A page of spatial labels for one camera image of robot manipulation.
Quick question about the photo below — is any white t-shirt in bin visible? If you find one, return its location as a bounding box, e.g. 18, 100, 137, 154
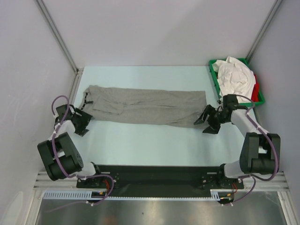
212, 56, 255, 103

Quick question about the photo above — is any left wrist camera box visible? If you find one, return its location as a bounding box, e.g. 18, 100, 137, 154
55, 105, 75, 124

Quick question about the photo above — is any grey t-shirt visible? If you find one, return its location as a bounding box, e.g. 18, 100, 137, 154
80, 85, 207, 129

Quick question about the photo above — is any right aluminium corner post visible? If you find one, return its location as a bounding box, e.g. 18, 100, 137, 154
246, 0, 285, 63

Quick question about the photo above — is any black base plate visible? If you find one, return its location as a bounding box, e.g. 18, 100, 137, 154
76, 165, 244, 197

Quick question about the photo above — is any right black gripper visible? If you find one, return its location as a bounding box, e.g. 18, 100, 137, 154
194, 105, 229, 134

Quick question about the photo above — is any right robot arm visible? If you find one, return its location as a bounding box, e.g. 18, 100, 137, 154
194, 104, 281, 188

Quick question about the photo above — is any white cable duct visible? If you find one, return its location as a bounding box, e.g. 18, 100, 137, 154
43, 190, 233, 202

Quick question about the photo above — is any left aluminium corner post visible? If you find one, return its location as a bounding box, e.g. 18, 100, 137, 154
34, 0, 78, 73

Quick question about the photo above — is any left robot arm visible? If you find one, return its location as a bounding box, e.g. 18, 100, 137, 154
37, 105, 104, 188

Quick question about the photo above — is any aluminium corner post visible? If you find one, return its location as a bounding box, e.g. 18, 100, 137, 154
246, 0, 285, 63
34, 0, 78, 73

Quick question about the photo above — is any red t-shirt in bin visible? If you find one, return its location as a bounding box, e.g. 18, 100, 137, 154
251, 74, 260, 102

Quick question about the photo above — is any aluminium front rail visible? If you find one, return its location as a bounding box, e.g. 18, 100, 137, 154
33, 172, 289, 191

